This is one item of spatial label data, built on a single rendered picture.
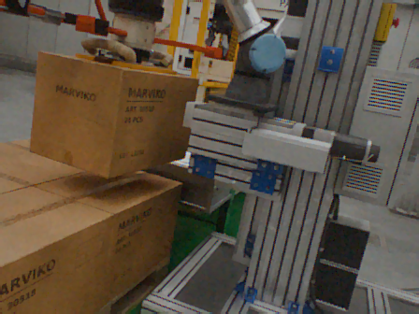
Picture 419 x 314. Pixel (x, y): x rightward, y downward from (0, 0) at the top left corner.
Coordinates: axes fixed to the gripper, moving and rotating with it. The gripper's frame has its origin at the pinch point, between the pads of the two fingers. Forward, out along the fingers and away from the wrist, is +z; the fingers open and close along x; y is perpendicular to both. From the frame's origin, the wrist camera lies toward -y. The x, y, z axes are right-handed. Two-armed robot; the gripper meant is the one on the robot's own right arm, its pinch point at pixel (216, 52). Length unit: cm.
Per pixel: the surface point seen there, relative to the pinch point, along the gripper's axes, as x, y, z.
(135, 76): -6, 52, 16
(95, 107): -16, 60, 29
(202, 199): 3, -9, 74
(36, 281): 0, 94, 78
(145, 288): -7, 16, 118
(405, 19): 51, -900, -195
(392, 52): 43, -900, -117
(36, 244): -2, 93, 67
